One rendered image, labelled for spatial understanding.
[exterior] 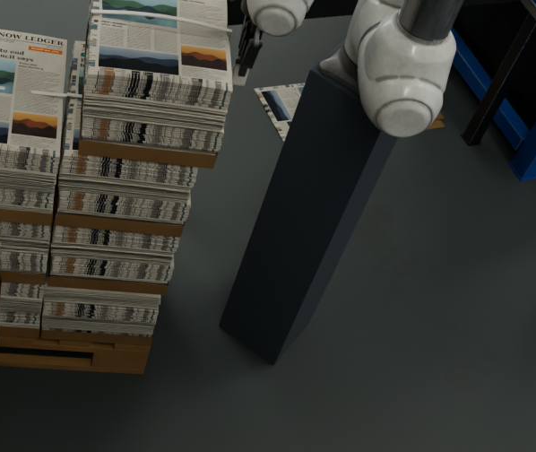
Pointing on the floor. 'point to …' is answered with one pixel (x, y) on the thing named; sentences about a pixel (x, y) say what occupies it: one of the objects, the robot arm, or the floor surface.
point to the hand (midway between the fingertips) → (240, 71)
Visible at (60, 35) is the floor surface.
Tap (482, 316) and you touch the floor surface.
